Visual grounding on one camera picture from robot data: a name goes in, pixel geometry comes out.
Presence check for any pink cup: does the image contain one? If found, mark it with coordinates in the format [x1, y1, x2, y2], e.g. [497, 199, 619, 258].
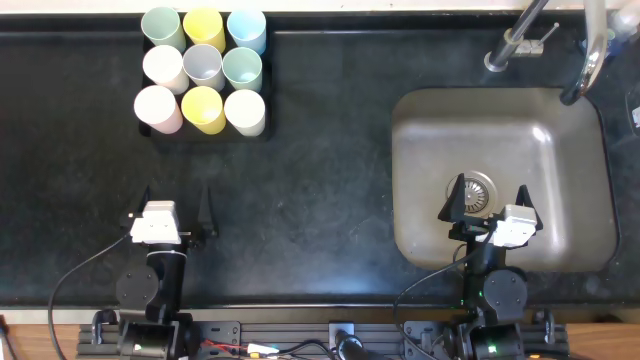
[133, 84, 184, 135]

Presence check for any steel tap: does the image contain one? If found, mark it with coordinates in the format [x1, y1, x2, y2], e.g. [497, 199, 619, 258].
[483, 0, 611, 107]

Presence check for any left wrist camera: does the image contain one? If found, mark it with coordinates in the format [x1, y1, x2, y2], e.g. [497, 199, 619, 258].
[129, 200, 182, 245]

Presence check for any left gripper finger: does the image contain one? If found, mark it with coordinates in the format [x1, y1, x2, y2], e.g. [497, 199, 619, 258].
[197, 184, 220, 239]
[124, 185, 152, 217]

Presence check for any blue cup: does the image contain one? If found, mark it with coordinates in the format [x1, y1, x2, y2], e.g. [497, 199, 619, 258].
[226, 8, 268, 55]

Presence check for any black cable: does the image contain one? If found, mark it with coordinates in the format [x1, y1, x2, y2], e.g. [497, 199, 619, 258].
[47, 230, 134, 360]
[392, 227, 496, 360]

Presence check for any blue soap bottle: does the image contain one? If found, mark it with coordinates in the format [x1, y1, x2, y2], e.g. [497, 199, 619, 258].
[579, 2, 640, 59]

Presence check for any white cup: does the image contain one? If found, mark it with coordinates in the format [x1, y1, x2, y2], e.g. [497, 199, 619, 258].
[142, 44, 190, 95]
[223, 88, 267, 138]

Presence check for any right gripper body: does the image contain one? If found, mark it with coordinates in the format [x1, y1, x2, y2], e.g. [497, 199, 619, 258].
[448, 215, 496, 245]

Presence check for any steel sink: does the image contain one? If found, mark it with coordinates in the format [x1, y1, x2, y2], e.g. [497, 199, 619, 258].
[391, 87, 621, 274]

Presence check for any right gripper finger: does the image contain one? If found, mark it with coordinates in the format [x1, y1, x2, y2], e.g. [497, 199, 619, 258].
[514, 184, 544, 231]
[437, 172, 467, 224]

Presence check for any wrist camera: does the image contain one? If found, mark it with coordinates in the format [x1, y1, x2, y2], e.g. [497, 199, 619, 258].
[129, 200, 182, 245]
[487, 203, 539, 249]

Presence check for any grey cup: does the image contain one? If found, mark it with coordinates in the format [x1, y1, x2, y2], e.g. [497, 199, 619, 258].
[182, 43, 226, 92]

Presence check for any yellow cup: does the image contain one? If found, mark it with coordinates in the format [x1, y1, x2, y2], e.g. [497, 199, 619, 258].
[182, 7, 227, 54]
[180, 85, 227, 136]

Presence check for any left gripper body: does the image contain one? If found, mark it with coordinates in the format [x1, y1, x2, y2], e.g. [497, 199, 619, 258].
[179, 230, 207, 251]

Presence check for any green cup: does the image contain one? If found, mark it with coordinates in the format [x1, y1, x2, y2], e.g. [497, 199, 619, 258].
[140, 6, 187, 53]
[221, 46, 264, 93]

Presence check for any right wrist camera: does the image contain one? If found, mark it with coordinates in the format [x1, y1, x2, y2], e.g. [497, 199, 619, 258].
[487, 203, 539, 249]

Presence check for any black tray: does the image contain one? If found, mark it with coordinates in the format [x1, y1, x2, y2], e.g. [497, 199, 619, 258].
[137, 29, 274, 144]

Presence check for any mounting rail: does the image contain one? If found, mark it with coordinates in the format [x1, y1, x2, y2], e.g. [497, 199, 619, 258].
[74, 319, 571, 360]

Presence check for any black container with white label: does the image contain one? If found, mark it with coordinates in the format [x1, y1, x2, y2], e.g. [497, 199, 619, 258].
[624, 82, 640, 139]

